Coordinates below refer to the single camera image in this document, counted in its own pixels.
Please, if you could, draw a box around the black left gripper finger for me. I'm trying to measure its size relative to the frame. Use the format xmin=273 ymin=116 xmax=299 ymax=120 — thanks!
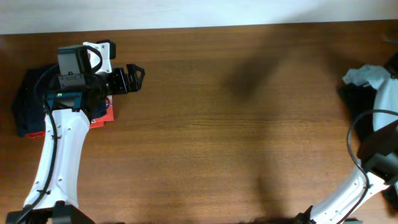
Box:
xmin=126 ymin=63 xmax=145 ymax=82
xmin=129 ymin=74 xmax=143 ymax=92

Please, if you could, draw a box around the light blue t-shirt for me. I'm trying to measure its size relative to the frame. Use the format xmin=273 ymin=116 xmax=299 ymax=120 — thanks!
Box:
xmin=341 ymin=64 xmax=398 ymax=133

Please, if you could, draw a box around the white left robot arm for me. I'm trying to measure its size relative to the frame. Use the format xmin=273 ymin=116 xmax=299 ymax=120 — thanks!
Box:
xmin=6 ymin=40 xmax=145 ymax=223

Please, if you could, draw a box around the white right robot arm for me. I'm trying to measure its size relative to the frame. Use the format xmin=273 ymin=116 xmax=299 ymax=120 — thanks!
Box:
xmin=295 ymin=121 xmax=397 ymax=224

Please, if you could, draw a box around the folded red shirt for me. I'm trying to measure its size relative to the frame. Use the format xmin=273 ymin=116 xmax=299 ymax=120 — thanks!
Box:
xmin=25 ymin=95 xmax=114 ymax=139

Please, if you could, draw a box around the folded navy blue shirt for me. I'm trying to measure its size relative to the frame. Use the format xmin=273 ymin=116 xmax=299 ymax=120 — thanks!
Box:
xmin=11 ymin=63 xmax=111 ymax=138

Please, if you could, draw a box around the black garment at right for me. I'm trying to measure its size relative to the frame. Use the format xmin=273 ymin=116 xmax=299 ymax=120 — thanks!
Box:
xmin=338 ymin=52 xmax=398 ymax=144

